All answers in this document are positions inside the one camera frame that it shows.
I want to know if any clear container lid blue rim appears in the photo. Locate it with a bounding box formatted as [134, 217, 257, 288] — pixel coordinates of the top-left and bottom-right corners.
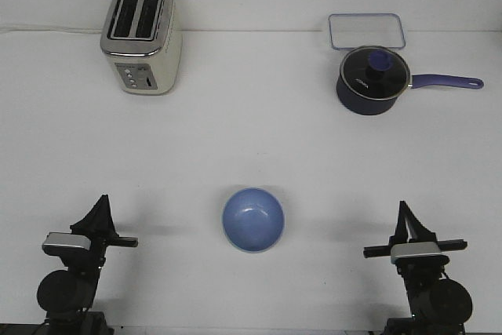
[328, 13, 406, 50]

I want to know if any glass pot lid blue knob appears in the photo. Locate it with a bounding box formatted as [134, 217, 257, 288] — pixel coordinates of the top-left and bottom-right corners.
[340, 46, 411, 100]

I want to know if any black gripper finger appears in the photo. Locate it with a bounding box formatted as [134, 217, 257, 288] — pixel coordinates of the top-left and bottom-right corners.
[103, 195, 116, 234]
[70, 195, 105, 233]
[402, 201, 438, 242]
[389, 200, 408, 246]

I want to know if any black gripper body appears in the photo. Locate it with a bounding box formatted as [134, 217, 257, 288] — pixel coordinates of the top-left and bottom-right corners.
[84, 232, 138, 268]
[363, 239, 467, 271]

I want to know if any dark blue saucepan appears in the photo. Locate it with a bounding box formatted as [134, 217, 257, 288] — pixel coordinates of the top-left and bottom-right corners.
[336, 74, 484, 115]

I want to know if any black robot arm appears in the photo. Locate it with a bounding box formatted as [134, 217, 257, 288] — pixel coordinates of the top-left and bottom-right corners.
[37, 195, 138, 335]
[363, 200, 474, 334]

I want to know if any blue bowl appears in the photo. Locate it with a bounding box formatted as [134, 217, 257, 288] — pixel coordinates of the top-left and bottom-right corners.
[221, 188, 285, 253]

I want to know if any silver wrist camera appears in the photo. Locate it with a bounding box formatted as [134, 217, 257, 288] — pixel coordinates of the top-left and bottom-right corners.
[390, 242, 442, 264]
[42, 232, 91, 256]

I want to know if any silver two-slot toaster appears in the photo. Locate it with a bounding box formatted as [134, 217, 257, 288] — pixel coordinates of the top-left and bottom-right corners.
[100, 0, 183, 96]

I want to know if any white toaster power cord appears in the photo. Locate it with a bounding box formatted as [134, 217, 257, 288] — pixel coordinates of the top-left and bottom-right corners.
[0, 25, 104, 35]

